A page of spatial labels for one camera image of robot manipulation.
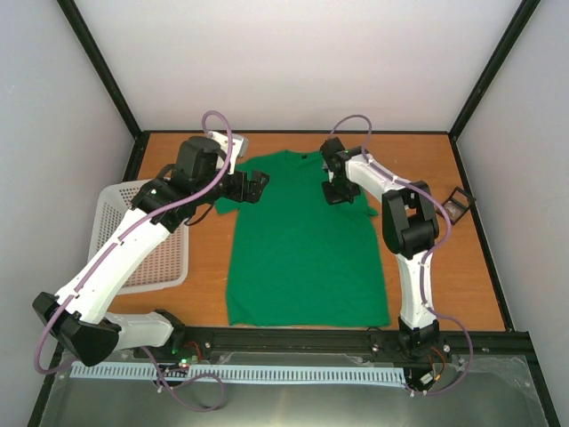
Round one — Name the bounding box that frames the left black frame post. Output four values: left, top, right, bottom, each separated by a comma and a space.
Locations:
56, 0, 142, 140

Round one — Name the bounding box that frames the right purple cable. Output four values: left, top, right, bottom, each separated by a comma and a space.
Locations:
328, 114, 473, 397

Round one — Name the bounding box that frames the light blue cable duct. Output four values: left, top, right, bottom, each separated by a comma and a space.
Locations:
69, 362, 405, 388

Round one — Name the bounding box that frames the small electronics board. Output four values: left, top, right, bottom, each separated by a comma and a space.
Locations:
175, 342, 202, 369

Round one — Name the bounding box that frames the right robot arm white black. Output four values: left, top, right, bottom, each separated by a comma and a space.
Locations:
319, 137, 439, 360

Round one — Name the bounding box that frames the purple cable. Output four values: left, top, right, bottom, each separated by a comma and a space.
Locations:
328, 114, 473, 397
34, 110, 235, 375

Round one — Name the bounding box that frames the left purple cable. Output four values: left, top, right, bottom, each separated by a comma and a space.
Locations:
34, 110, 235, 375

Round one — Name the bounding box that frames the black frame post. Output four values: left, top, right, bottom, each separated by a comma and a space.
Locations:
56, 0, 142, 140
448, 0, 541, 142

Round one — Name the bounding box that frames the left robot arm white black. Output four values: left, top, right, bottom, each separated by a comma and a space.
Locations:
32, 132, 269, 367

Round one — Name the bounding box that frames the green t-shirt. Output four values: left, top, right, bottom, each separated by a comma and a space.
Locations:
215, 150, 390, 327

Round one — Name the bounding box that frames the right black frame post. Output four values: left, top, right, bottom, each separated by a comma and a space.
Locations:
448, 0, 541, 142

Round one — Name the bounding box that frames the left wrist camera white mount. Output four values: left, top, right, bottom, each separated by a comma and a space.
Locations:
206, 131, 249, 174

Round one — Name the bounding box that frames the white plastic basket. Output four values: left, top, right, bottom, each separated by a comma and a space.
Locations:
88, 180, 189, 294

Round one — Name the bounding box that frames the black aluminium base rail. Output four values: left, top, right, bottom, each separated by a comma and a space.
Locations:
172, 326, 404, 363

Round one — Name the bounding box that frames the black brooch box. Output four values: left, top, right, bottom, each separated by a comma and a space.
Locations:
442, 187, 477, 225

